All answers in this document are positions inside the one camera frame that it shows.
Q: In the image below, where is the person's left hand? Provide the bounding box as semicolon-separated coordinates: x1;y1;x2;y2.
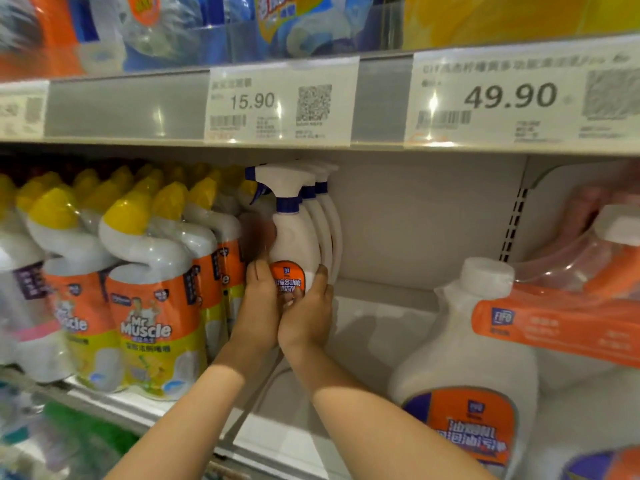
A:
228;257;286;362

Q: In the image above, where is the person's right hand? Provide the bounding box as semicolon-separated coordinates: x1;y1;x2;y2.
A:
277;265;336;372

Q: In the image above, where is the row of yellow-capped cleaner bottles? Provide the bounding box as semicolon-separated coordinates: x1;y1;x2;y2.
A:
0;165;263;401

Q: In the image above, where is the white orange-trigger spray bottle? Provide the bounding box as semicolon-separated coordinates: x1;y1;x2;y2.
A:
388;257;541;480
515;199;640;480

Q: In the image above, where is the cluster of green cleaner bottles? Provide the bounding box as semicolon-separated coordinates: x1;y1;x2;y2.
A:
30;399;131;480

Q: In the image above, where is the cluster of teal cleaner bottles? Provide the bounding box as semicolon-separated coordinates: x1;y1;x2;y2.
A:
0;379;36;466

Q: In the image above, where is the row of blue cleaner packs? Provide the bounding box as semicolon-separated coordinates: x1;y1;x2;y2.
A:
0;0;401;76

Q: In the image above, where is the pink cleaner bottle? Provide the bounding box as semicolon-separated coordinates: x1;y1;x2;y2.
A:
555;179;640;261

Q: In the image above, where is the yellow cleaner pack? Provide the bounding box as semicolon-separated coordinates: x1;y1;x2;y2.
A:
400;0;640;53

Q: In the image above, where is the person's left forearm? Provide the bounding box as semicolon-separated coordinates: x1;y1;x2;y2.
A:
105;339;276;480

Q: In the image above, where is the person's right forearm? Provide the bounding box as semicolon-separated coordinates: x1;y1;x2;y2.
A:
285;345;496;480

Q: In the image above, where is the white price tag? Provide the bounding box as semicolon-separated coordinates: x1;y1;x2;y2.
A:
403;35;640;154
203;57;361;148
0;79;51;143

